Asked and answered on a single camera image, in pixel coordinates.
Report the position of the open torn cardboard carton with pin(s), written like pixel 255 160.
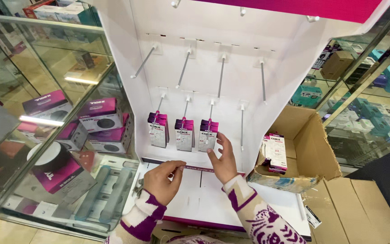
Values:
pixel 305 135

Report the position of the person's right hand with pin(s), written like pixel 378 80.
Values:
pixel 226 166

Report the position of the set of metal display hooks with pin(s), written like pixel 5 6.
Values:
pixel 221 78

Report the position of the flat cardboard under stand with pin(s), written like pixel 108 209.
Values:
pixel 181 232

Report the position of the white magenta display stand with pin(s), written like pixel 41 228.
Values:
pixel 283 67

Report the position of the person's left hand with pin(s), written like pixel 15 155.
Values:
pixel 161 183

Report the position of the person's left fingers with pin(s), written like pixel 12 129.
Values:
pixel 176 165

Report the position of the white paper label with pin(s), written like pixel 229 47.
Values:
pixel 312 217

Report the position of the glass showcase with speaker boxes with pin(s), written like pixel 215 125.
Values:
pixel 56 135

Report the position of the closed brown cardboard carton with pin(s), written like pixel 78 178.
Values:
pixel 357 213

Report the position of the heap of boxes atop showcase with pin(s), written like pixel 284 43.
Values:
pixel 63 12

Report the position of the glass showcase with teal boxes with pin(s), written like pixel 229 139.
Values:
pixel 367 111

